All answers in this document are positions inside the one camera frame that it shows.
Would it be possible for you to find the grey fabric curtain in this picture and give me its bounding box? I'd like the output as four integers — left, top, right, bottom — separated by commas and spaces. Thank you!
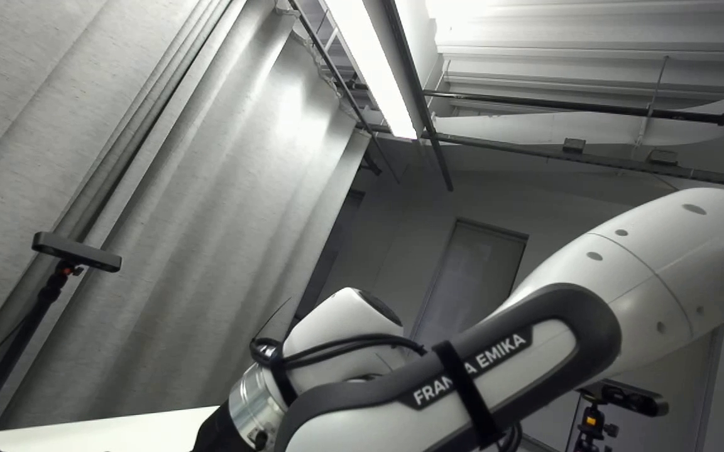
0, 0, 371, 430

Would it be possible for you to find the long ceiling light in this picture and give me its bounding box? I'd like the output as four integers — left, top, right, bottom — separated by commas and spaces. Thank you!
318, 0, 432, 140

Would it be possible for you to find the black camera pole stand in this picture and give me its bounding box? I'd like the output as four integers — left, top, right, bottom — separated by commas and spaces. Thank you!
0, 259, 75, 445

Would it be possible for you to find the grey door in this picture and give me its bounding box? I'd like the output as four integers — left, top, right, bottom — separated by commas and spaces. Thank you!
414, 218, 530, 346

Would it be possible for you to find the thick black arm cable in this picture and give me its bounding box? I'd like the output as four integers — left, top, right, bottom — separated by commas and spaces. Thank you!
249, 332, 426, 376

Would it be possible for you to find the black camera bar on pole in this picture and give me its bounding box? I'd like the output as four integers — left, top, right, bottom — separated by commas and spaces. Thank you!
30, 231, 122, 277

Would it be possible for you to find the black ceiling pipe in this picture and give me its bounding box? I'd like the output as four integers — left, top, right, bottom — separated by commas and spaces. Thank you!
422, 78, 724, 131

